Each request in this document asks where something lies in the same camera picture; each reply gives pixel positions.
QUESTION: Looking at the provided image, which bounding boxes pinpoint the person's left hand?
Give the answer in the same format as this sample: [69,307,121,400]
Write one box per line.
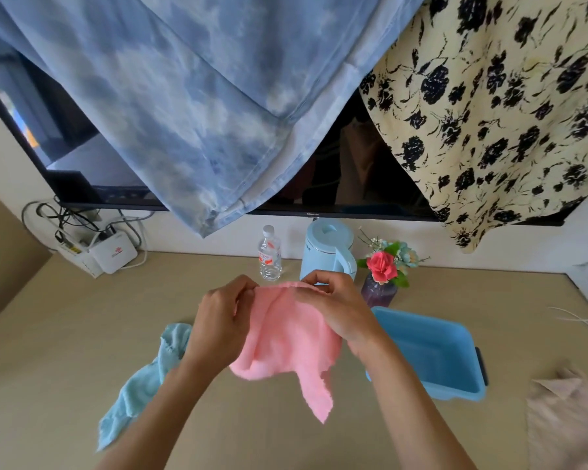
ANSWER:
[184,275,260,375]

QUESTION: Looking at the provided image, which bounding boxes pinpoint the person's right hand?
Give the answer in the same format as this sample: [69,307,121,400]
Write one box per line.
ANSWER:
[294,270,389,361]

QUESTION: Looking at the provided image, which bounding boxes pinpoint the pink fleece cloth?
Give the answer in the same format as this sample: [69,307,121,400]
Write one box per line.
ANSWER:
[229,281,344,425]

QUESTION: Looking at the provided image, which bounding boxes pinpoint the person's left forearm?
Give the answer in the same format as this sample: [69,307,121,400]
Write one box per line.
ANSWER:
[94,354,217,470]

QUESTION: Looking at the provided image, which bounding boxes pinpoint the person's right forearm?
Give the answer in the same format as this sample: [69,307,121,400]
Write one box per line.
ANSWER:
[350,333,477,470]

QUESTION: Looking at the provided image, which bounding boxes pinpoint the light blue electric kettle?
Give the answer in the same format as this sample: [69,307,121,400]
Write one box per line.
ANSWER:
[300,218,359,285]

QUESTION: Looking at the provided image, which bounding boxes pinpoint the clear plastic water bottle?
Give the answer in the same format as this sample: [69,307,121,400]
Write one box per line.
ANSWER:
[258,225,283,282]

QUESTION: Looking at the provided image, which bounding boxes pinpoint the purple glass vase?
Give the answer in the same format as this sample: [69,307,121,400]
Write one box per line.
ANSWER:
[361,273,399,309]

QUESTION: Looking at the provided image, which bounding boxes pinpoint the artificial flower bouquet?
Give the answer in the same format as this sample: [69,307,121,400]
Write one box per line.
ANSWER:
[356,227,431,290]

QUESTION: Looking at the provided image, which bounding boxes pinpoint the black flat screen television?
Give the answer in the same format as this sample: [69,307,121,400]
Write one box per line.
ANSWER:
[0,51,567,227]

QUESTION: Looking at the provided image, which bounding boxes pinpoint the white router box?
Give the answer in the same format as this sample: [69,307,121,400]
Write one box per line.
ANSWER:
[88,233,139,275]

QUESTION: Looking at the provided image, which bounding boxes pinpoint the blue plastic basin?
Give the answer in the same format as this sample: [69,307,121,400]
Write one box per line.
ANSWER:
[365,306,490,403]

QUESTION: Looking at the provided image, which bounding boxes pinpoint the light blue cloth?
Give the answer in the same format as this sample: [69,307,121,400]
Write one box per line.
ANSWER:
[96,323,193,454]

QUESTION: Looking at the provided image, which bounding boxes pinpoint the blue tie-dye fabric sheet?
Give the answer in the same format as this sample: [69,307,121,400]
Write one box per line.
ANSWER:
[0,0,428,239]

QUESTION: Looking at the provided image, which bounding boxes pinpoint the cream black floral fabric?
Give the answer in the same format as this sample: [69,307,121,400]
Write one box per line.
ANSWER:
[358,0,588,255]

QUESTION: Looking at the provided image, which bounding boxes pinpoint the beige cloth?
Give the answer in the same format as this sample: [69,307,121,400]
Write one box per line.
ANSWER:
[526,369,588,470]

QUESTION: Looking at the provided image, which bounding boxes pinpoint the bundle of cables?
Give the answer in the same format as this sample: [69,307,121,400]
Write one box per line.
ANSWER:
[22,197,151,270]

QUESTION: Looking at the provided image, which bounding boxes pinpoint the thin white cable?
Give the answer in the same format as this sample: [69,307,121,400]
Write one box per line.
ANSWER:
[547,305,588,334]

